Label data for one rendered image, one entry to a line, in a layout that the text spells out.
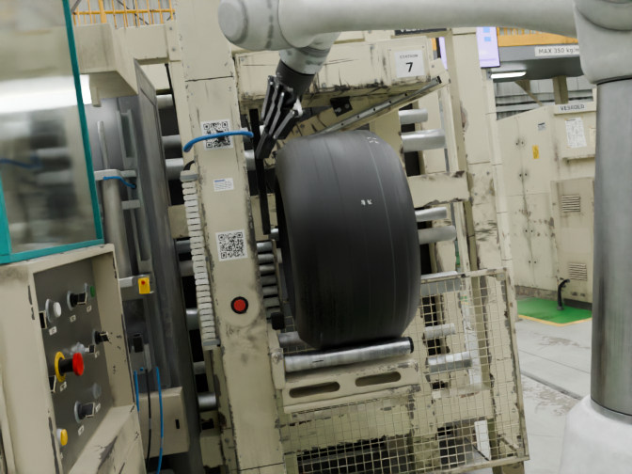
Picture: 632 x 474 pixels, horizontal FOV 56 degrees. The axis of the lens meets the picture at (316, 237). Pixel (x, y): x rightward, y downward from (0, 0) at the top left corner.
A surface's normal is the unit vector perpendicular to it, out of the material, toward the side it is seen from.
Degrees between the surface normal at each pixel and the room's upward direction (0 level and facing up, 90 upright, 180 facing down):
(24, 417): 90
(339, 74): 90
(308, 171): 52
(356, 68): 90
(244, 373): 90
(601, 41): 110
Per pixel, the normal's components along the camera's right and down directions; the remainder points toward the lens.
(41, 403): 0.12, 0.04
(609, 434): -0.62, -0.56
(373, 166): 0.02, -0.58
